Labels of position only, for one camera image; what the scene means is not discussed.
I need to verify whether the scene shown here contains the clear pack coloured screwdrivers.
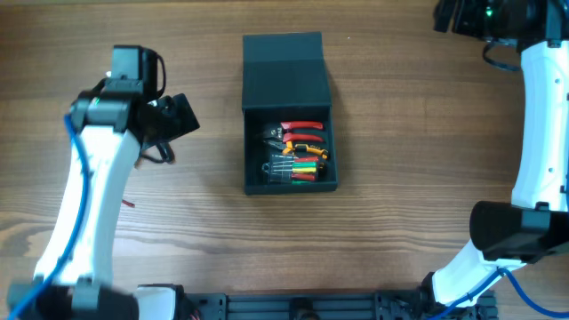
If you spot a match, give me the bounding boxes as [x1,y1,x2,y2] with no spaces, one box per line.
[261,154,327,184]

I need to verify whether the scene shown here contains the orange black needle-nose pliers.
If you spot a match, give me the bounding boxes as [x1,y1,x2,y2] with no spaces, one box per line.
[264,140,329,160]

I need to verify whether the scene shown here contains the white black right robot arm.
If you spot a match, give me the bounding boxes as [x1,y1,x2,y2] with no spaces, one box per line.
[419,0,568,319]

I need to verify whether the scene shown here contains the dark green open box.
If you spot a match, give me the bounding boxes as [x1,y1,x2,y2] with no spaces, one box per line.
[242,32,338,195]

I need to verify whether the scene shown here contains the red handled snips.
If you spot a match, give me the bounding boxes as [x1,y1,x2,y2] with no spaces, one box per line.
[257,121,325,143]

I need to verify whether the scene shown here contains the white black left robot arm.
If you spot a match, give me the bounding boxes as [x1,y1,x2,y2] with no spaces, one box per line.
[6,45,199,319]

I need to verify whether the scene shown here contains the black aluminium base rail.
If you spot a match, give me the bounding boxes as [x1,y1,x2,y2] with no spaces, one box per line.
[177,288,499,320]

